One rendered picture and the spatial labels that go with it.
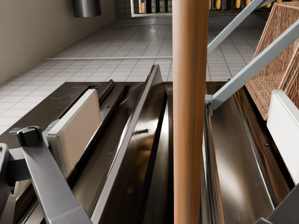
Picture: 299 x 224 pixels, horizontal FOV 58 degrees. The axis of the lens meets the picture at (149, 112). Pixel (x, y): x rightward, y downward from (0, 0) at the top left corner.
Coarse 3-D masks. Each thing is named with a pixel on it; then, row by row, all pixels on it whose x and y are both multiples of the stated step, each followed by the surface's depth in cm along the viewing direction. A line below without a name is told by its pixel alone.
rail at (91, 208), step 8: (144, 88) 138; (136, 104) 120; (128, 120) 107; (128, 128) 101; (120, 144) 91; (112, 160) 83; (104, 176) 77; (104, 184) 74; (96, 192) 71; (96, 200) 68; (88, 208) 66
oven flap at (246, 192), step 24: (216, 120) 136; (240, 120) 127; (216, 144) 118; (240, 144) 111; (240, 168) 99; (264, 168) 91; (240, 192) 89; (264, 192) 85; (240, 216) 80; (264, 216) 77
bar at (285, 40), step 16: (256, 0) 96; (272, 0) 96; (240, 16) 99; (224, 32) 102; (288, 32) 55; (208, 48) 105; (272, 48) 56; (256, 64) 58; (240, 80) 60; (208, 96) 64; (224, 96) 63; (208, 112) 59; (208, 128) 52; (208, 144) 47; (208, 160) 43; (208, 176) 40; (208, 192) 37; (208, 208) 34
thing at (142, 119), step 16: (160, 80) 171; (144, 96) 127; (160, 96) 163; (144, 112) 118; (144, 128) 114; (128, 144) 90; (144, 144) 111; (128, 160) 88; (144, 160) 107; (112, 176) 76; (128, 176) 86; (144, 176) 104; (112, 192) 71; (96, 208) 66; (112, 208) 70; (128, 208) 82
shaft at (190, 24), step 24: (192, 0) 21; (192, 24) 21; (192, 48) 22; (192, 72) 23; (192, 96) 24; (192, 120) 25; (192, 144) 26; (192, 168) 28; (192, 192) 29; (192, 216) 31
